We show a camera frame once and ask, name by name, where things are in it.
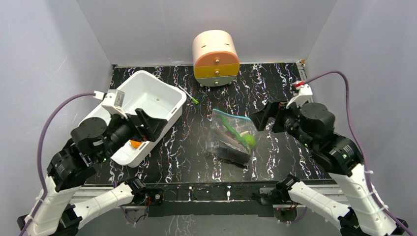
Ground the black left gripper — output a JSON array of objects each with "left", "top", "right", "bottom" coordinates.
[{"left": 97, "top": 105, "right": 168, "bottom": 163}]

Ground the green toy apple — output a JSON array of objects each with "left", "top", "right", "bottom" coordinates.
[{"left": 243, "top": 135, "right": 257, "bottom": 148}]

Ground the green toy chili pepper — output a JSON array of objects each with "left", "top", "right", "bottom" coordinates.
[{"left": 215, "top": 115, "right": 251, "bottom": 151}]

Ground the clear zip top bag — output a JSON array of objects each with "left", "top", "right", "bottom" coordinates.
[{"left": 206, "top": 109, "right": 260, "bottom": 166}]

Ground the white plastic bin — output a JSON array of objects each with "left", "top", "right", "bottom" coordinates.
[{"left": 71, "top": 70, "right": 186, "bottom": 167}]

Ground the grey toy fish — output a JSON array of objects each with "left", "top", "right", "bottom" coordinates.
[{"left": 212, "top": 128, "right": 249, "bottom": 154}]

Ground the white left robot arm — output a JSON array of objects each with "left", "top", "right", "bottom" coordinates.
[{"left": 17, "top": 108, "right": 167, "bottom": 236}]

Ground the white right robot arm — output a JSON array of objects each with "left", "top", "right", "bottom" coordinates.
[{"left": 249, "top": 101, "right": 408, "bottom": 236}]

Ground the orange toy food piece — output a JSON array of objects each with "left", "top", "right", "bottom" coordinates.
[{"left": 129, "top": 140, "right": 143, "bottom": 149}]

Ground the green white pen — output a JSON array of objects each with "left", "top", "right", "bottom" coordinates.
[{"left": 178, "top": 86, "right": 199, "bottom": 105}]

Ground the round orange drawer cabinet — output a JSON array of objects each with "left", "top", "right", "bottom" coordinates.
[{"left": 192, "top": 30, "right": 240, "bottom": 87}]

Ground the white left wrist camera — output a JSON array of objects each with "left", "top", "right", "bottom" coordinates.
[{"left": 93, "top": 89, "right": 127, "bottom": 118}]

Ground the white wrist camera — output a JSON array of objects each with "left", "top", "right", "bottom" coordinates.
[
  {"left": 286, "top": 81, "right": 313, "bottom": 109},
  {"left": 93, "top": 89, "right": 127, "bottom": 118}
]

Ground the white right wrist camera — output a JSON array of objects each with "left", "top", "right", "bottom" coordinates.
[{"left": 286, "top": 81, "right": 313, "bottom": 109}]

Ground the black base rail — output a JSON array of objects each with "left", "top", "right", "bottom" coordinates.
[{"left": 116, "top": 181, "right": 310, "bottom": 225}]

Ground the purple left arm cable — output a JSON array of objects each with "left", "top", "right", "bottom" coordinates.
[{"left": 18, "top": 92, "right": 138, "bottom": 236}]

